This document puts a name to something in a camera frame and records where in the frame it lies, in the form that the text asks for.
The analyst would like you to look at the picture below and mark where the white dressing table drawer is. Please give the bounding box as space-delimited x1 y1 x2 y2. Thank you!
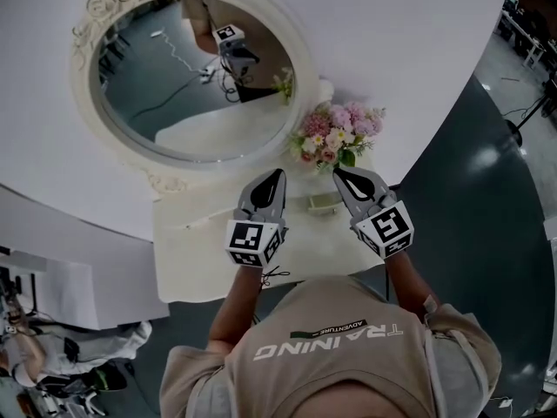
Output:
285 181 350 224

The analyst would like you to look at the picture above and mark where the pink flower bouquet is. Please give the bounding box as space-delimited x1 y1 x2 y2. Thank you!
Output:
288 100 388 176

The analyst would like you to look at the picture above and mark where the white dressing table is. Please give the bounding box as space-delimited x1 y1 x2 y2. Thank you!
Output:
151 163 386 305

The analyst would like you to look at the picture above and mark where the person's left forearm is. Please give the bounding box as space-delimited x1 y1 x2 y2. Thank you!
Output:
207 262 267 348

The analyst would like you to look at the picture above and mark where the oval mirror white ornate frame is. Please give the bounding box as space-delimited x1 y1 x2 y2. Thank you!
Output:
69 0 337 196

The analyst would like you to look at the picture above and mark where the person's right forearm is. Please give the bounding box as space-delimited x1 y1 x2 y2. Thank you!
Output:
382 250 439 321

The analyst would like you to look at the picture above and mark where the white background table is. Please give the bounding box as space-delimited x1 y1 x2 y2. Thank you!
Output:
520 37 548 69

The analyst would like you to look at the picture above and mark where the thin black cable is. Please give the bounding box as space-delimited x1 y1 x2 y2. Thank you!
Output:
258 266 292 287

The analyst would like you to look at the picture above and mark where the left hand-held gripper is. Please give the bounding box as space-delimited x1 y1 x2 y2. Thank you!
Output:
224 167 289 269

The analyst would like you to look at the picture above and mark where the person's beige printed shirt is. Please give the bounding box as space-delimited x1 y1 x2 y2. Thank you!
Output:
158 276 505 418

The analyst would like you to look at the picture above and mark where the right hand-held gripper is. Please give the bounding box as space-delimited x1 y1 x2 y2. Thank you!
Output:
332 165 415 261

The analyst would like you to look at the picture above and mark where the black and green device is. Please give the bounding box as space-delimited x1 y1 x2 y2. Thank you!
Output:
81 361 128 394

